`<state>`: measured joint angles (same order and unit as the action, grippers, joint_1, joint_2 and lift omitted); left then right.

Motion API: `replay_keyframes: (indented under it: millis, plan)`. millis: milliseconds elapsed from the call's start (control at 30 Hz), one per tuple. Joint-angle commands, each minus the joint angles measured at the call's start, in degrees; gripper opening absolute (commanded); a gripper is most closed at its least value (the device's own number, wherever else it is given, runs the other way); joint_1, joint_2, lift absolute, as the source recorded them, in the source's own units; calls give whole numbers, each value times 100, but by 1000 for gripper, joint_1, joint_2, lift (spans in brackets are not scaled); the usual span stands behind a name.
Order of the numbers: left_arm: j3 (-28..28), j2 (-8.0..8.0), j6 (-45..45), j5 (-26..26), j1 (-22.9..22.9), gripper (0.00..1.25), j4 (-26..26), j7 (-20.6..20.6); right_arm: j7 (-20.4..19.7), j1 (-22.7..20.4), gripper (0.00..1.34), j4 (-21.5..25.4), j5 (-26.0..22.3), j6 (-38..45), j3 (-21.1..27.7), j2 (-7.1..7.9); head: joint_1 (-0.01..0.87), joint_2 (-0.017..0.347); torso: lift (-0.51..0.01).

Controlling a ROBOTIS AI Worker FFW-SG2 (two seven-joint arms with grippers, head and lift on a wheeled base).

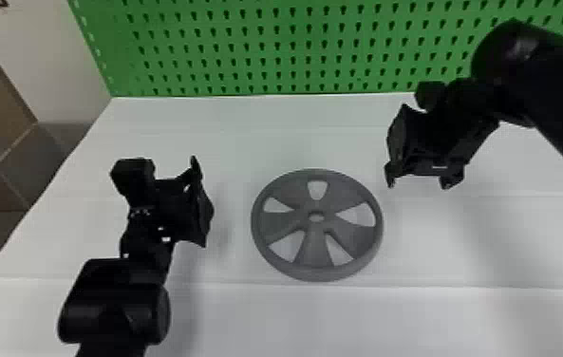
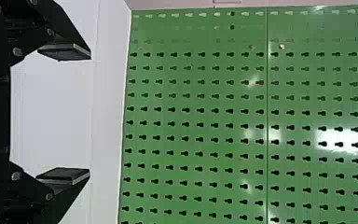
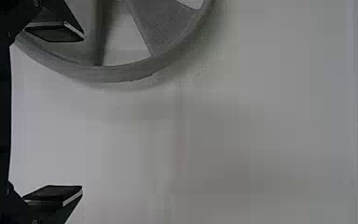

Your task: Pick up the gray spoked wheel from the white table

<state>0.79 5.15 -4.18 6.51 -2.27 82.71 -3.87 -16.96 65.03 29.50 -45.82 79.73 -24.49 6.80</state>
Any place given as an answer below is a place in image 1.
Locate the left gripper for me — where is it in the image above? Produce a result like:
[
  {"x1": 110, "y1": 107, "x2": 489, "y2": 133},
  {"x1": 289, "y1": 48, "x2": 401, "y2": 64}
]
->
[{"x1": 150, "y1": 155, "x2": 216, "y2": 249}]

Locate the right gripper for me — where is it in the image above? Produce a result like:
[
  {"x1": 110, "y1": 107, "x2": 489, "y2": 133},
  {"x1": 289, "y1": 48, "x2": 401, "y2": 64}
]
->
[{"x1": 384, "y1": 103, "x2": 500, "y2": 192}]

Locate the grey wheel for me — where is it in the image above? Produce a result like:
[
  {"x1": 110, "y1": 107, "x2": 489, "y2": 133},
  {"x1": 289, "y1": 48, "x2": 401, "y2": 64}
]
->
[{"x1": 250, "y1": 167, "x2": 385, "y2": 284}]

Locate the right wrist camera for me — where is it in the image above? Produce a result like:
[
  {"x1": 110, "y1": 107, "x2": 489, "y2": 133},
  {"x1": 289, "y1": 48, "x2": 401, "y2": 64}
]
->
[{"x1": 413, "y1": 79, "x2": 450, "y2": 114}]

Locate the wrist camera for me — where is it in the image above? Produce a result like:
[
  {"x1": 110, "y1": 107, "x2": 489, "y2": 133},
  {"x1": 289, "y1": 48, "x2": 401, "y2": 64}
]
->
[
  {"x1": 109, "y1": 157, "x2": 160, "y2": 209},
  {"x1": 413, "y1": 79, "x2": 450, "y2": 114}
]

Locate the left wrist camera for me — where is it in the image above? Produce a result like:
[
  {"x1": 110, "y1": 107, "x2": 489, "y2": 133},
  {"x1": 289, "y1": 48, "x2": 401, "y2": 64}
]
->
[{"x1": 109, "y1": 157, "x2": 160, "y2": 209}]

